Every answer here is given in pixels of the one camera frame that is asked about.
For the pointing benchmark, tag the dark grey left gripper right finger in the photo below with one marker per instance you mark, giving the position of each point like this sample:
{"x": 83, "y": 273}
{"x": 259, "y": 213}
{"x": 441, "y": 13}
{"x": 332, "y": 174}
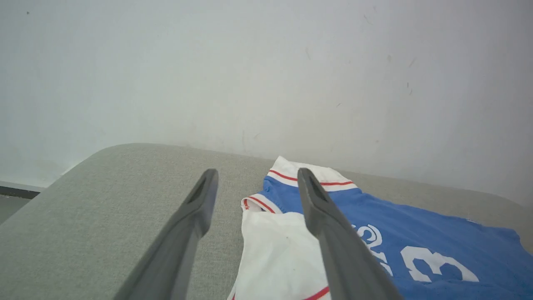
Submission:
{"x": 345, "y": 258}

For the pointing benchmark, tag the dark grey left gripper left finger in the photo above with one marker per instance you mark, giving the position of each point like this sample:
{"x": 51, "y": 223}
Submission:
{"x": 175, "y": 250}

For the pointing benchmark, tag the blue white red-trimmed jersey shirt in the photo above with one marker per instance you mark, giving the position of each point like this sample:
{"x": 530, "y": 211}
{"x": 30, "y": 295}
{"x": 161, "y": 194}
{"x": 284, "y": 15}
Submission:
{"x": 416, "y": 229}

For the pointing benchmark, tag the dark wall baseboard strip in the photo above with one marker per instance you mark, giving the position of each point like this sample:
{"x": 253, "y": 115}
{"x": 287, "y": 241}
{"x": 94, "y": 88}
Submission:
{"x": 16, "y": 191}

